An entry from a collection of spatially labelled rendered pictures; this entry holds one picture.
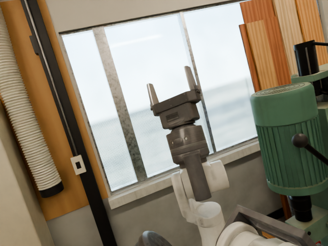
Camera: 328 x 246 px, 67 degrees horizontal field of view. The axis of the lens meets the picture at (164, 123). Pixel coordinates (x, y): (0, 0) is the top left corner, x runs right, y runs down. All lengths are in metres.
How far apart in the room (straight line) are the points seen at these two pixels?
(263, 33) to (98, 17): 1.38
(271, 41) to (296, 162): 1.84
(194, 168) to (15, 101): 1.47
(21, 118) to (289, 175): 1.55
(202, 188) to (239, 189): 2.02
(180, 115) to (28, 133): 1.38
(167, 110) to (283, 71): 2.06
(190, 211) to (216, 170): 0.11
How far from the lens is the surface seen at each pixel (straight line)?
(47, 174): 1.85
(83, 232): 2.20
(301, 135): 0.66
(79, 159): 1.90
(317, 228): 0.98
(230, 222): 0.33
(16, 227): 1.87
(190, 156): 0.52
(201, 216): 0.60
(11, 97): 1.83
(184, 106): 0.56
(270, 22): 2.57
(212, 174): 0.56
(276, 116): 0.75
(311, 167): 0.82
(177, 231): 2.38
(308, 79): 0.89
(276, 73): 2.50
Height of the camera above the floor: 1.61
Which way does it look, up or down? 9 degrees down
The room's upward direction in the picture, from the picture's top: 15 degrees counter-clockwise
